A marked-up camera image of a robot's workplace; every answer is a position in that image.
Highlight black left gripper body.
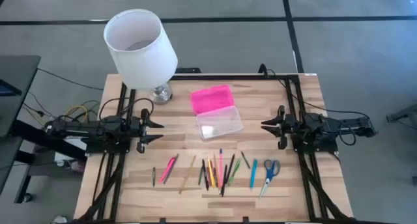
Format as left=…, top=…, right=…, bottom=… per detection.
left=132, top=108, right=152, bottom=154

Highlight clear supply box pink lid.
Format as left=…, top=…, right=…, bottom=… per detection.
left=190, top=84, right=244, bottom=141

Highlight grey chair base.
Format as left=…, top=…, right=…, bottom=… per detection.
left=386, top=103, right=417, bottom=124

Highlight black mount block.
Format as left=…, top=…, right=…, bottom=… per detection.
left=175, top=66, right=202, bottom=74

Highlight white cardboard box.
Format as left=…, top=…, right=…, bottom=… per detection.
left=53, top=134, right=89, bottom=163

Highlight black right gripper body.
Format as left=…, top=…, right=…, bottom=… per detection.
left=276, top=105, right=299, bottom=150

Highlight orange pencil red eraser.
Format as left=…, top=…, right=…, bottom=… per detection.
left=212, top=153, right=220, bottom=189

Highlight yellow highlighter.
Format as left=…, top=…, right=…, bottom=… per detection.
left=207, top=158, right=216, bottom=188

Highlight black floor cable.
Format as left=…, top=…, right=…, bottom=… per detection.
left=36, top=67, right=104, bottom=91

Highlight dark green pen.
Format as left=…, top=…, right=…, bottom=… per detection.
left=240, top=150, right=252, bottom=170

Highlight teal blue pen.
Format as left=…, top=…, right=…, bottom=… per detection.
left=250, top=158, right=258, bottom=189

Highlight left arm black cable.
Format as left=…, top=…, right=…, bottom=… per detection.
left=98, top=97, right=154, bottom=121

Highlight dark laptop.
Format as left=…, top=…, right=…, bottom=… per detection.
left=0, top=78, right=23, bottom=97

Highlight colourful plastic bag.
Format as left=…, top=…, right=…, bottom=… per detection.
left=57, top=158, right=87, bottom=173

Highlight white shade silver table lamp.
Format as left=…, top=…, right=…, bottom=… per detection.
left=103, top=8, right=179, bottom=105

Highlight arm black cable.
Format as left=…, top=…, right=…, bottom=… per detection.
left=98, top=97, right=154, bottom=121
left=258, top=63, right=372, bottom=147

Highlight black desk leg frame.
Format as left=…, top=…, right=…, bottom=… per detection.
left=11, top=119, right=88, bottom=204

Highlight black pen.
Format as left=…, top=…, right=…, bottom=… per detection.
left=221, top=164, right=228, bottom=198
left=225, top=154, right=236, bottom=185

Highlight black desk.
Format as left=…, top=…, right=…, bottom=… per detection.
left=0, top=54, right=42, bottom=194

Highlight blue handled scissors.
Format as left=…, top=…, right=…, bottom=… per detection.
left=259, top=158, right=281, bottom=199

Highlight yellow wooden pencil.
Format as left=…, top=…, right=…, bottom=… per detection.
left=179, top=155, right=197, bottom=195

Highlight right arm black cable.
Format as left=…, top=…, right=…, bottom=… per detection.
left=258, top=63, right=372, bottom=147

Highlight black marker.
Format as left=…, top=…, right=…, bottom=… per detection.
left=201, top=158, right=210, bottom=191

